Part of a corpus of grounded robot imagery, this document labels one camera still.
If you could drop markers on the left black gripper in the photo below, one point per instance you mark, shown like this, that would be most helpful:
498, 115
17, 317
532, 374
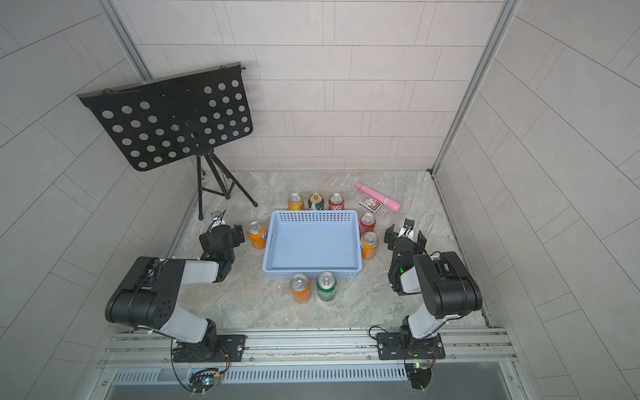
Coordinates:
237, 236

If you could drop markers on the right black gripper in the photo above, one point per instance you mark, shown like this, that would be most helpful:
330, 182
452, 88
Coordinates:
394, 237

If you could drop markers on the orange can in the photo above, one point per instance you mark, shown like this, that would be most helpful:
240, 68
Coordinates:
257, 233
295, 202
369, 245
300, 288

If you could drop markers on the red cola can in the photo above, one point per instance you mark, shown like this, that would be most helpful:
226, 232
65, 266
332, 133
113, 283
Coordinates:
336, 202

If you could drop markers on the green soda can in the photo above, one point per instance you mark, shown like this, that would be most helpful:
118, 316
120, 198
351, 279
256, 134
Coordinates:
326, 285

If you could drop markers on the green white beer can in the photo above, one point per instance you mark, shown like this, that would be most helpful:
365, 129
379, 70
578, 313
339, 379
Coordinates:
316, 202

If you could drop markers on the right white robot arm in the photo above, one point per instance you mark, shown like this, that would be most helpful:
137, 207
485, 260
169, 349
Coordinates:
448, 290

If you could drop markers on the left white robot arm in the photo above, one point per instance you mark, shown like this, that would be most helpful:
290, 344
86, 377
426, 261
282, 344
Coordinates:
147, 297

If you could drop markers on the light blue plastic basket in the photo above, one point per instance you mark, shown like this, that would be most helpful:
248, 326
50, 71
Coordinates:
312, 243

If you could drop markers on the pink cylindrical tube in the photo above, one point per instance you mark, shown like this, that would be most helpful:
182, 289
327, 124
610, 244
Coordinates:
389, 203

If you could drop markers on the small purple card box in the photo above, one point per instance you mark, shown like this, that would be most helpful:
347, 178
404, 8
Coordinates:
370, 203

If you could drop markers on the right circuit board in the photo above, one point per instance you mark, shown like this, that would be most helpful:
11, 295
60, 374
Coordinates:
419, 377

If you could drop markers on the circuit board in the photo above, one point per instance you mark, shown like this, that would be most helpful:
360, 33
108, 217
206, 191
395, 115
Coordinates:
419, 377
202, 381

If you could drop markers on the left circuit board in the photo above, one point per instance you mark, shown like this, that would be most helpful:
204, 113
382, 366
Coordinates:
202, 381

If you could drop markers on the black perforated music stand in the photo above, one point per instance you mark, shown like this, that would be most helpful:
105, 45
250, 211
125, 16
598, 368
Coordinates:
184, 116

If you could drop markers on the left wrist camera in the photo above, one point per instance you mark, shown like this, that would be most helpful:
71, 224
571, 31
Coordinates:
217, 219

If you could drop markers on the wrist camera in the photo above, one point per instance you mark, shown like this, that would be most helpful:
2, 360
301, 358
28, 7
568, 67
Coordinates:
217, 219
408, 226

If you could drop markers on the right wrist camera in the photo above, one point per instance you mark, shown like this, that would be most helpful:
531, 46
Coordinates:
408, 226

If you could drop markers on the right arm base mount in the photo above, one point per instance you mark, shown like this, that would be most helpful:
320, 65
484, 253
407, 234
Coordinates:
401, 345

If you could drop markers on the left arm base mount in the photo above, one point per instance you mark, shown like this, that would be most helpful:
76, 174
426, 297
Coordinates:
228, 348

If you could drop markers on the aluminium mounting rail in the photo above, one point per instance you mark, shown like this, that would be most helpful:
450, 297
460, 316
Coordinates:
346, 346

